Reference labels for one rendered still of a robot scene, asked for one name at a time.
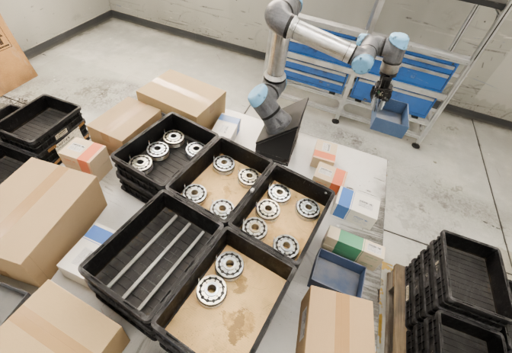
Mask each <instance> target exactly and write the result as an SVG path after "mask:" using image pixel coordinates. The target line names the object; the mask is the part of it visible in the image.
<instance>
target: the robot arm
mask: <svg viewBox="0 0 512 353"><path fill-rule="evenodd" d="M302 6H303V3H302V0H273V1H272V2H270V3H269V5H268V6H267V7H266V9H265V13H264V19H265V22H266V24H267V26H268V27H269V28H270V30H272V31H273V33H272V39H271V45H270V55H269V61H268V67H267V70H265V72H264V78H263V82H262V84H259V85H257V86H255V87H254V89H252V90H251V92H250V93H249V95H248V101H249V103H250V105H251V106H252V107H253V108H254V109H255V111H256V112H257V113H258V115H259V117H260V118H261V119H262V120H263V122H264V126H265V128H266V131H267V133H268V134H269V135H274V134H277V133H279V132H280V131H282V130H284V129H285V128H286V127H287V126H288V125H289V124H290V122H291V120H292V118H291V116H290V114H288V113H287V112H285V110H283V109H282V108H281V107H280V106H279V104H278V103H277V99H278V98H279V97H280V95H281V94H282V92H283V91H284V90H285V88H286V84H287V80H286V73H285V72H284V69H285V65H286V57H287V53H288V49H289V45H290V38H291V39H293V40H296V41H298V42H300V43H303V44H305V45H306V46H308V47H311V48H313V49H315V50H318V51H320V52H322V53H325V54H327V55H329V56H332V57H334V58H335V59H339V60H340V61H342V62H344V63H347V64H349V65H351V67H352V70H353V71H354V72H355V73H356V74H359V75H363V74H366V73H368V72H369V71H370V70H371V68H372V66H373V64H374V61H375V58H376V56H383V59H382V63H381V66H380V71H379V74H380V79H379V80H378V81H377V82H375V86H373V87H372V89H371V91H370V98H371V106H372V109H373V111H375V109H376V101H377V100H378V99H380V102H379V105H378V109H377V111H379V110H380V109H381V110H382V107H383V106H384V105H385V104H386V102H389V99H390V98H391V97H392V91H393V89H392V86H393V85H392V83H391V81H392V78H395V77H396V76H397V73H398V71H399V68H401V67H402V66H401V64H402V60H403V57H404V55H405V51H406V50H407V48H408V42H409V36H408V35H407V34H404V33H401V32H398V33H397V32H394V33H392V34H390V36H389V37H381V36H376V35H372V34H360V35H359V36H358V38H357V42H356V44H354V43H351V42H349V41H347V40H344V39H342V38H340V37H337V36H335V35H333V34H330V33H329V32H327V31H324V30H322V29H320V28H317V27H315V26H312V25H311V24H308V23H306V22H304V21H301V20H299V19H298V15H299V13H300V12H301V10H302Z"/></svg>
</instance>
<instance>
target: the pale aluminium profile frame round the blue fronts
mask: <svg viewBox="0 0 512 353"><path fill-rule="evenodd" d="M384 2H385V0H375V3H374V6H373V9H372V11H371V14H370V17H369V20H368V22H367V24H366V27H365V30H368V31H367V33H368V34H372V33H373V30H374V27H375V26H376V22H377V20H378V17H379V14H380V12H381V10H382V7H383V4H384ZM480 6H481V5H476V4H474V6H473V8H472V10H471V11H470V13H469V15H468V17H467V18H466V20H465V21H464V23H463V25H462V26H461V28H460V30H459V32H458V34H457V35H456V37H455V38H454V40H453V42H452V43H451V45H450V47H449V49H448V51H451V52H453V51H454V49H455V47H456V45H457V43H458V42H459V40H460V39H461V37H462V35H463V34H464V32H465V31H466V29H467V27H468V26H469V24H470V22H471V21H472V19H473V18H474V16H475V14H476V12H477V10H478V9H479V8H480ZM511 10H512V0H509V1H508V2H507V5H506V6H505V8H504V10H503V11H501V13H500V14H499V15H498V17H497V19H496V20H495V22H494V23H493V24H492V26H491V28H490V29H489V31H488V32H487V34H486V35H485V37H484V39H483V40H482V42H481V43H480V44H479V46H478V48H477V49H476V51H475V52H474V53H473V55H472V57H471V58H470V59H471V61H470V63H469V64H468V65H467V66H465V67H464V69H463V70H462V71H461V73H460V74H458V73H453V75H452V76H453V77H457V79H456V81H455V82H454V84H453V86H452V87H451V89H450V90H449V91H448V93H447V94H443V93H440V92H437V91H432V90H429V89H426V88H421V87H417V86H415V85H410V84H407V83H404V82H399V81H396V80H393V79H392V81H391V83H392V85H393V87H396V88H401V89H404V90H407V91H412V92H415V93H418V94H421V95H426V96H429V97H432V98H437V99H440V100H442V102H441V103H440V105H439V107H438V108H437V109H435V108H431V109H430V111H429V113H428V114H427V119H426V120H425V119H423V118H422V117H417V116H414V115H409V121H411V122H415V123H417V124H418V133H415V132H412V131H410V130H407V132H406V133H405V135H406V136H410V137H414V138H416V139H417V140H416V143H412V144H411V145H412V146H413V147H414V148H415V149H419V148H420V146H419V145H418V144H421V142H422V140H423V139H424V138H425V137H426V135H427V133H428V132H429V130H430V129H431V127H432V126H433V125H434V123H435V122H436V120H437V118H438V117H439V116H440V114H441V113H442V111H443V109H444V108H445V107H446V106H447V104H448V103H449V101H450V99H451V98H452V97H453V95H454V94H455V92H456V90H457V89H458V87H459V86H460V85H461V84H462V82H463V80H464V79H465V77H466V76H467V75H468V73H469V71H470V70H471V69H472V67H473V66H474V65H475V63H476V61H477V60H478V58H479V57H480V56H481V54H482V53H483V51H484V50H485V48H486V46H487V45H488V44H489V42H490V41H491V39H492V37H493V36H494V35H495V34H496V32H497V31H498V29H499V27H500V26H501V25H502V23H503V22H504V20H505V19H506V17H507V16H508V15H509V13H510V11H511ZM272 33H273V31H272V30H269V36H268V41H267V51H266V56H265V61H264V71H263V76H262V82H263V78H264V72H265V70H267V67H268V61H269V55H270V45H271V39H272ZM287 57H289V58H293V59H297V60H301V61H303V62H307V63H311V64H315V65H317V66H322V67H325V68H328V69H333V70H336V71H339V72H344V73H347V74H349V76H348V77H347V81H346V83H345V86H344V89H343V91H342V95H338V94H335V92H332V91H325V90H322V89H319V88H314V87H312V86H308V85H304V84H301V83H298V82H294V81H290V80H288V79H287V84H286V85H289V86H292V87H295V88H299V89H302V90H305V91H310V92H313V93H316V94H318V95H323V96H326V97H329V98H333V99H336V100H338V101H339V105H338V107H336V108H331V107H329V106H325V105H323V104H318V103H315V102H312V101H308V103H307V106H310V107H313V108H317V109H320V110H323V111H327V112H330V113H333V114H336V115H335V118H334V119H332V123H334V124H339V120H338V119H339V117H340V116H343V117H347V118H350V119H353V120H357V121H360V122H363V123H365V124H370V121H371V119H369V118H366V117H361V116H359V115H356V114H352V113H348V112H346V111H345V110H344V105H346V104H354V105H357V106H360V107H362V108H367V109H370V110H372V106H371V104H370V103H366V102H364V101H361V100H359V99H353V98H349V97H348V94H349V91H350V89H351V88H353V86H354V83H355V82H354V78H355V76H358V77H361V78H364V79H369V80H372V81H374V82H377V81H378V80H379V79H380V76H379V75H374V74H371V73H366V74H363V75H359V74H356V73H355V72H354V71H353V70H352V67H351V68H349V67H346V66H341V65H338V64H334V63H330V62H327V61H324V60H321V59H316V58H313V57H310V56H305V55H302V54H298V53H294V52H290V51H288V53H287ZM473 61H474V63H473V64H472V62H473ZM471 64H472V65H471ZM470 65H471V66H470ZM262 82H261V84H262ZM279 98H284V99H286V100H290V101H294V102H297V101H300V100H302V98H297V97H295V96H292V95H288V94H284V93H282V94H281V95H280V97H279ZM432 111H433V112H434V114H432ZM424 126H425V128H424Z"/></svg>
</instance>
